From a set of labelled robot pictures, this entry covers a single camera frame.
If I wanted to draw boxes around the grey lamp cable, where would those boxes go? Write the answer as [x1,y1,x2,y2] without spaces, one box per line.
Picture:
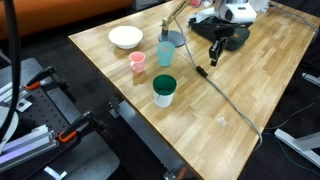
[173,16,264,152]

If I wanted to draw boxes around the teal plastic cup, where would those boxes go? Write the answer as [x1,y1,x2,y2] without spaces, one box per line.
[156,40,176,68]

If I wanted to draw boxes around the long aluminium profile rail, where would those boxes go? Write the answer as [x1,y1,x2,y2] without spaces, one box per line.
[0,124,60,174]

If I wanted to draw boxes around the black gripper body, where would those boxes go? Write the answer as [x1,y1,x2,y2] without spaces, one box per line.
[213,25,236,44]

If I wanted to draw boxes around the white bowl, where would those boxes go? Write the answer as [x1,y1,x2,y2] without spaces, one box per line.
[107,25,144,50]

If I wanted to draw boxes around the black perforated platform plate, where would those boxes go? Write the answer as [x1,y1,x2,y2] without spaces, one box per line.
[0,57,121,180]

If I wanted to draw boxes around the black floor cable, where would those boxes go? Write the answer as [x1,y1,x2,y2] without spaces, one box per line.
[264,99,320,131]

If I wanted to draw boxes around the grey metal table frame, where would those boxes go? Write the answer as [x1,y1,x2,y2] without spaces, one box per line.
[108,94,188,180]

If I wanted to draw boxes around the pink mug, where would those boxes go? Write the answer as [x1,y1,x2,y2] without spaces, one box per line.
[128,51,147,74]

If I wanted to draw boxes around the blue floor cable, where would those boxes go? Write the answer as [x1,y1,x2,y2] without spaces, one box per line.
[263,132,320,178]

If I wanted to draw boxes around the clear tape scrap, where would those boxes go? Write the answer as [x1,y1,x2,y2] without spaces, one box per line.
[217,117,229,127]

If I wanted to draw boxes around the white cup green rim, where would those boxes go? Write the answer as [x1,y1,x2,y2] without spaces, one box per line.
[152,73,178,108]

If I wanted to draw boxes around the white metal bracket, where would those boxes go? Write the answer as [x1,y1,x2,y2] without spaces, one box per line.
[14,89,34,113]
[43,165,68,180]

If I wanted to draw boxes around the black inline cable switch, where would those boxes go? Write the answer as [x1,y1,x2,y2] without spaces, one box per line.
[195,65,209,78]

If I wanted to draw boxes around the thick black hose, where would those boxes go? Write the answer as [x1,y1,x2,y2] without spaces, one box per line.
[0,0,22,143]

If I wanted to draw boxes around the orange floor mat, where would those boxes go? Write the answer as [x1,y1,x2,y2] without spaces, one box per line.
[0,0,134,40]

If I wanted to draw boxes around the short aluminium profile rail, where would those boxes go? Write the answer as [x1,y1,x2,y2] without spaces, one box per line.
[0,81,14,104]

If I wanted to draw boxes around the wooden stick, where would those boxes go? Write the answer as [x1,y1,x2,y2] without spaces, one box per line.
[157,0,189,48]

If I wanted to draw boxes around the dark green Boules case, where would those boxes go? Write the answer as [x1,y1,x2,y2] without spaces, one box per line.
[188,16,251,52]

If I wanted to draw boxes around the black clamp orange handle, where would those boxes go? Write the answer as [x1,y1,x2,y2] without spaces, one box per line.
[24,65,68,92]
[57,111,108,144]

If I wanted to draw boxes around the white machine housing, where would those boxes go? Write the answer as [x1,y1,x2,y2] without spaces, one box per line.
[0,105,20,155]

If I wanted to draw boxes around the grey cable on table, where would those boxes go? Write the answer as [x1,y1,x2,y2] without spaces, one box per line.
[268,2,320,44]

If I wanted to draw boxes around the white metal stand leg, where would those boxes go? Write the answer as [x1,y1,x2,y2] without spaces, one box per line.
[274,128,320,169]
[301,72,320,88]

